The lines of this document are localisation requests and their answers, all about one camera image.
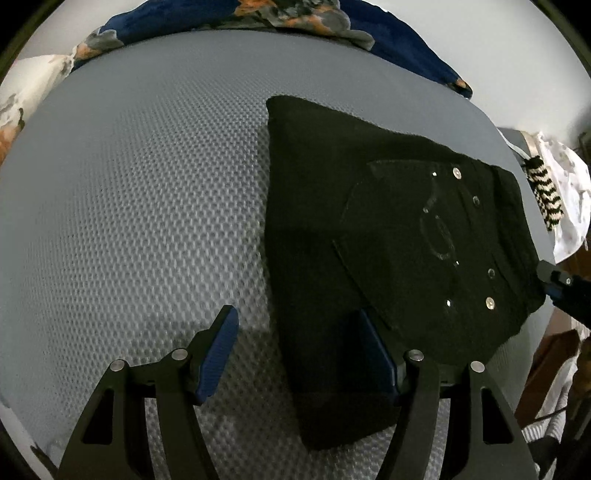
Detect black and white striped knit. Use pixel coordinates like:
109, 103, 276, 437
524, 156, 567, 232

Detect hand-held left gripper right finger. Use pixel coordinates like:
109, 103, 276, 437
358, 308, 540, 480

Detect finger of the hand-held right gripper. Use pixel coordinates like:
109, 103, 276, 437
536, 260, 591, 325

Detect brown cardboard box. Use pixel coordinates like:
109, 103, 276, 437
514, 329, 583, 431

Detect white dotted cloth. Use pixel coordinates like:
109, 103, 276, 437
499, 129, 591, 265

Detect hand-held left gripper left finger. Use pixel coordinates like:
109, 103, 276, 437
58, 305, 240, 480

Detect dark blue floral blanket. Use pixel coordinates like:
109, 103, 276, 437
71, 0, 474, 100

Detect grey mesh mat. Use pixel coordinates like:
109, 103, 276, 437
0, 30, 555, 480

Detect white floral pillow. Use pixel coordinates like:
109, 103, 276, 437
0, 53, 75, 168

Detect black pants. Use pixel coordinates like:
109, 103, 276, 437
265, 95, 546, 451

